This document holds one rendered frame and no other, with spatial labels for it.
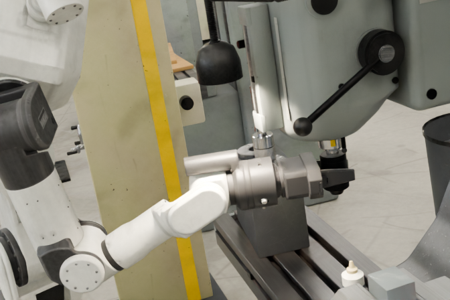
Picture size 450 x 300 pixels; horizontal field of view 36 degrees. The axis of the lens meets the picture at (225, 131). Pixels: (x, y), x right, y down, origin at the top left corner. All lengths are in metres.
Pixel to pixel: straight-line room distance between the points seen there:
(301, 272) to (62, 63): 0.66
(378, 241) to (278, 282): 2.21
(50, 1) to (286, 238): 0.74
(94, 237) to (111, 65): 1.62
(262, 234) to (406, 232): 2.23
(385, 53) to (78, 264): 0.63
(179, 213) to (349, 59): 0.39
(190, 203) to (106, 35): 1.71
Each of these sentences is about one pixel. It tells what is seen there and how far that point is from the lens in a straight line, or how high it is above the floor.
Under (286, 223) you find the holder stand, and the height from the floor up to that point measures 1.03.
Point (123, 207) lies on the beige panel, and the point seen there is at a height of 0.57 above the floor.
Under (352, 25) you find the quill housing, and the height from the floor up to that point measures 1.50.
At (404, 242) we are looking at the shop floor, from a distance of 3.63.
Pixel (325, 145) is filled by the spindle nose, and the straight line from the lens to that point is 1.22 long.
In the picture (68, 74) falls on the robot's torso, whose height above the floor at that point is 1.47.
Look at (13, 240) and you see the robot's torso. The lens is 1.66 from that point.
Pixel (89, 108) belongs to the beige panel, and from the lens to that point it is 2.87.
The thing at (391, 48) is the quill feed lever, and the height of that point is 1.46.
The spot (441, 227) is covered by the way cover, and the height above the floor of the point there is 0.98.
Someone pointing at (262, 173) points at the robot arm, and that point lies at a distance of 1.21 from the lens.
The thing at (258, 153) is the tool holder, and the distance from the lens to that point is 1.52.
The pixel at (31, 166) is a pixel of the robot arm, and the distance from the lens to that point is 1.19.
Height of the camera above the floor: 1.70
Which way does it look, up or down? 17 degrees down
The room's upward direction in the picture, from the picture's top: 9 degrees counter-clockwise
